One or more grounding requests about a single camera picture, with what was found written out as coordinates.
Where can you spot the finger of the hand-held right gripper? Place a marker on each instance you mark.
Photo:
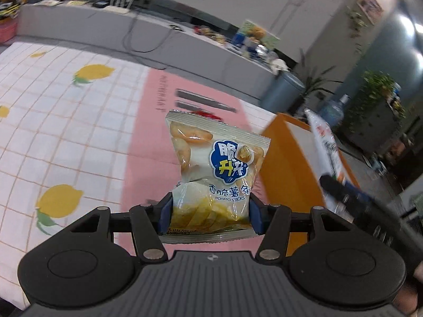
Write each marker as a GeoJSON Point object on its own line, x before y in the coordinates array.
{"type": "Point", "coordinates": [333, 186]}

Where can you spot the pile of wrapped snacks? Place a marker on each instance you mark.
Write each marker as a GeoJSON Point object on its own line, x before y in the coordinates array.
{"type": "Point", "coordinates": [211, 34]}

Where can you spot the blue water jug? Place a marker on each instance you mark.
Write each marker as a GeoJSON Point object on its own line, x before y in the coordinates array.
{"type": "Point", "coordinates": [333, 110]}

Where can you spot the small black device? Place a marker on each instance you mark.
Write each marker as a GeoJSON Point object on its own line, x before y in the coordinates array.
{"type": "Point", "coordinates": [99, 4]}

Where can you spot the picture frame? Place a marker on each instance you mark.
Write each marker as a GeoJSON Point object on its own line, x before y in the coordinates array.
{"type": "Point", "coordinates": [370, 5]}

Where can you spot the orange box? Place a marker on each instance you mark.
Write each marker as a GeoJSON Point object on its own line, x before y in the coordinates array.
{"type": "Point", "coordinates": [290, 158]}

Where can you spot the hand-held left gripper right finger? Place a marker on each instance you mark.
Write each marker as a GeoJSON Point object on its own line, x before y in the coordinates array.
{"type": "Point", "coordinates": [256, 216]}

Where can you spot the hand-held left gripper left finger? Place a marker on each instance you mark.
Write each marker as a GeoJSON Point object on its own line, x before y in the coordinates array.
{"type": "Point", "coordinates": [164, 214]}

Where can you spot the spiky potted plant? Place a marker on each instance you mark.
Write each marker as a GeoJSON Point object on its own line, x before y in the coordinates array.
{"type": "Point", "coordinates": [314, 79]}

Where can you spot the white router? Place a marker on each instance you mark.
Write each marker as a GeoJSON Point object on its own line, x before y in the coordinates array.
{"type": "Point", "coordinates": [120, 5]}

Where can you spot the white potato stick packet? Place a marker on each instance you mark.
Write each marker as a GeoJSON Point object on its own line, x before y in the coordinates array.
{"type": "Point", "coordinates": [211, 171]}

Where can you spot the grey blue bin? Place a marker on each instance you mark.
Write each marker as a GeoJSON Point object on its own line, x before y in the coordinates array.
{"type": "Point", "coordinates": [284, 89]}

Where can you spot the pink basket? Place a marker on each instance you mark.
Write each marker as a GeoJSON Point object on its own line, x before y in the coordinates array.
{"type": "Point", "coordinates": [6, 29]}

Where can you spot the lemon print tablecloth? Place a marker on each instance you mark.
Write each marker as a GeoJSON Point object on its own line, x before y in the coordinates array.
{"type": "Point", "coordinates": [66, 122]}

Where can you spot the hanging green plant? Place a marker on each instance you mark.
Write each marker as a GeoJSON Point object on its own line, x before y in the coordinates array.
{"type": "Point", "coordinates": [355, 23]}

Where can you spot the white red snack packet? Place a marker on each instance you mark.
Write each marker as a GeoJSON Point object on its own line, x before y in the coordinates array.
{"type": "Point", "coordinates": [325, 145]}

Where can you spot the small white object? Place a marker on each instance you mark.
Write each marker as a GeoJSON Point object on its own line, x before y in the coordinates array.
{"type": "Point", "coordinates": [279, 64]}

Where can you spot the grey television cabinet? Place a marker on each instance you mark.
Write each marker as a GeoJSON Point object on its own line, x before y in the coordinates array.
{"type": "Point", "coordinates": [99, 26]}

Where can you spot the large leafy plant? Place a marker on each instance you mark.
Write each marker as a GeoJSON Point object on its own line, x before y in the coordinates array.
{"type": "Point", "coordinates": [373, 92]}

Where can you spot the yellow striped packets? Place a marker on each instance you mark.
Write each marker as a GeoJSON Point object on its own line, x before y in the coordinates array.
{"type": "Point", "coordinates": [8, 10]}

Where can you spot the dark grey cabinet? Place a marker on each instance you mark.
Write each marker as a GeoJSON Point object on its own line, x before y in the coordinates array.
{"type": "Point", "coordinates": [380, 132]}

